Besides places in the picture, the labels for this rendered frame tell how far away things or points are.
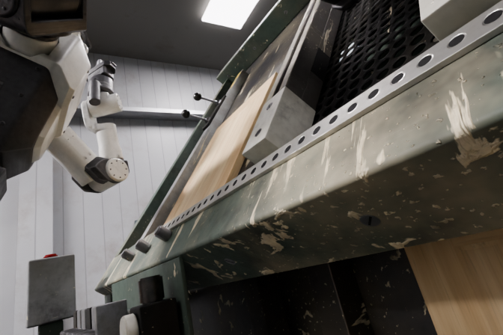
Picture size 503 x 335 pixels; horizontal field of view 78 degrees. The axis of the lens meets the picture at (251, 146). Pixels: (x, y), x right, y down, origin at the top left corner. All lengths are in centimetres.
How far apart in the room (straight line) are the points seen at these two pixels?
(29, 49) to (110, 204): 350
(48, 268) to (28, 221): 287
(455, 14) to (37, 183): 404
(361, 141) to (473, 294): 29
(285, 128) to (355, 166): 22
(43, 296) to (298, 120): 91
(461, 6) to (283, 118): 26
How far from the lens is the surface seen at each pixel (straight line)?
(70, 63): 76
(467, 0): 32
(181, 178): 113
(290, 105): 51
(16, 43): 75
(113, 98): 117
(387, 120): 29
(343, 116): 33
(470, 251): 51
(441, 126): 24
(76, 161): 104
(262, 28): 162
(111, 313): 70
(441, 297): 54
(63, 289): 116
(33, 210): 405
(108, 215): 412
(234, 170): 69
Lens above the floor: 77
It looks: 20 degrees up
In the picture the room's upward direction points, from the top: 14 degrees counter-clockwise
